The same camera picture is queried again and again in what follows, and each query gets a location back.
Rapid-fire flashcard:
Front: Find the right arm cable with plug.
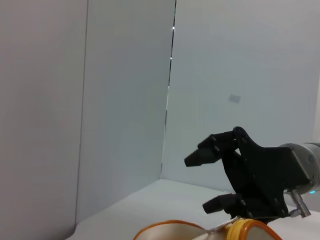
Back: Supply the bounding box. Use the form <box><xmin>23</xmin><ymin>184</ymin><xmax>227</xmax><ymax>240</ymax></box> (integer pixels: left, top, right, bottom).
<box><xmin>287</xmin><ymin>189</ymin><xmax>312</xmax><ymax>219</ymax></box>

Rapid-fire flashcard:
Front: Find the silver zipper pull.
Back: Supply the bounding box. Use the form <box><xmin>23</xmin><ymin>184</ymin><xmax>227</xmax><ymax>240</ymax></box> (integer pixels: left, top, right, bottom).
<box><xmin>206</xmin><ymin>217</ymin><xmax>241</xmax><ymax>232</ymax></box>

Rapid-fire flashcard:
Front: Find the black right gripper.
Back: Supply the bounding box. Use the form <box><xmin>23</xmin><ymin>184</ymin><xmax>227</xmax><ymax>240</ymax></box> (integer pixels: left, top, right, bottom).
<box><xmin>183</xmin><ymin>126</ymin><xmax>311</xmax><ymax>223</ymax></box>

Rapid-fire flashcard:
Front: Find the beige bag with orange trim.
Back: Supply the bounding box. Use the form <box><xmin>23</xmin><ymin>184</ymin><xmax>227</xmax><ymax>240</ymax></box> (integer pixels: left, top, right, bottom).
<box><xmin>132</xmin><ymin>217</ymin><xmax>283</xmax><ymax>240</ymax></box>

